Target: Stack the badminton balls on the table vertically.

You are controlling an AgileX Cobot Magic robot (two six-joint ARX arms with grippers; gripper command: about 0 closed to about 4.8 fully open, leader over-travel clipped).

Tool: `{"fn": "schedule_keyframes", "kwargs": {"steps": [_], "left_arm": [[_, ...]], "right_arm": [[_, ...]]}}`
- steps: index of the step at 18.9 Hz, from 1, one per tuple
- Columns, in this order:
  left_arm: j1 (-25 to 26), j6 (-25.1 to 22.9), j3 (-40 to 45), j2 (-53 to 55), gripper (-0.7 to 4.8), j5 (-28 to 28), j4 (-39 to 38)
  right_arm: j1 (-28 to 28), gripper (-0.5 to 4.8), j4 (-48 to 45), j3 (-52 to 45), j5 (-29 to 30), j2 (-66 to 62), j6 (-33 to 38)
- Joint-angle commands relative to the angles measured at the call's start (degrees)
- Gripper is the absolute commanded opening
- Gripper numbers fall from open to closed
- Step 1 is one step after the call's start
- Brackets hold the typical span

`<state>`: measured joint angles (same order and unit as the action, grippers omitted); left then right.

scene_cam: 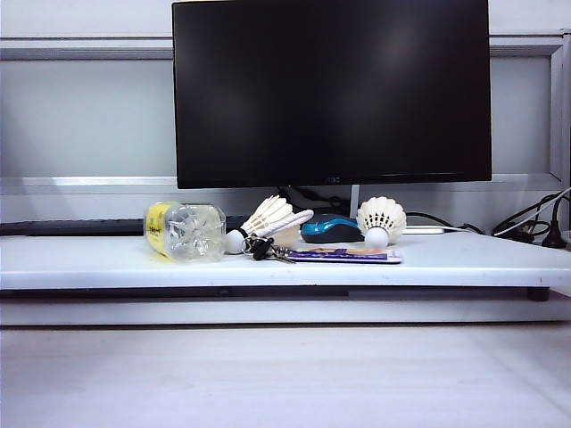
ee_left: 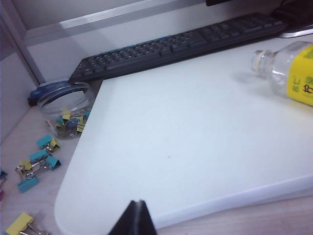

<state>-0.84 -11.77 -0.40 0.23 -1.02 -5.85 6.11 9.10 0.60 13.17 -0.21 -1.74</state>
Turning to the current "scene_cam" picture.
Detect white feather shuttlecock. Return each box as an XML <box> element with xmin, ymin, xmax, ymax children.
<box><xmin>226</xmin><ymin>194</ymin><xmax>301</xmax><ymax>255</ymax></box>
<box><xmin>356</xmin><ymin>195</ymin><xmax>408</xmax><ymax>250</ymax></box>

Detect bunch of keys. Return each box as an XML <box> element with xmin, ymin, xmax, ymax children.
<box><xmin>243</xmin><ymin>235</ymin><xmax>296</xmax><ymax>265</ymax></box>

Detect blue black computer mouse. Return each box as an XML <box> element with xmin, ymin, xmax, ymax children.
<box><xmin>300</xmin><ymin>212</ymin><xmax>366</xmax><ymax>244</ymax></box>

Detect clear bottle yellow label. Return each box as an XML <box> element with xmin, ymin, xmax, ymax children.
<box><xmin>143</xmin><ymin>201</ymin><xmax>228</xmax><ymax>264</ymax></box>

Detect black computer monitor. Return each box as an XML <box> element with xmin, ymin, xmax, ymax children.
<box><xmin>171</xmin><ymin>0</ymin><xmax>493</xmax><ymax>190</ymax></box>

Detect white desk riser shelf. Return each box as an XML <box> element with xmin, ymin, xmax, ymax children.
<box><xmin>0</xmin><ymin>231</ymin><xmax>571</xmax><ymax>291</ymax></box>

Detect black power plug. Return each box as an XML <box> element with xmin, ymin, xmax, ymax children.
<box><xmin>542</xmin><ymin>195</ymin><xmax>571</xmax><ymax>250</ymax></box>

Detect black monitor cables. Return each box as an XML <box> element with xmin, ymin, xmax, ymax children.
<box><xmin>276</xmin><ymin>185</ymin><xmax>353</xmax><ymax>215</ymax></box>

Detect black cable bundle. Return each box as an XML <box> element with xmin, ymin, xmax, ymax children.
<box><xmin>492</xmin><ymin>189</ymin><xmax>564</xmax><ymax>237</ymax></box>

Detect white power cable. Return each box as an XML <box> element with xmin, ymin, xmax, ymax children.
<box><xmin>492</xmin><ymin>185</ymin><xmax>571</xmax><ymax>236</ymax></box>

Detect aluminium partition frame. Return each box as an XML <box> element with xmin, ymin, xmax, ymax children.
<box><xmin>0</xmin><ymin>29</ymin><xmax>571</xmax><ymax>197</ymax></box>

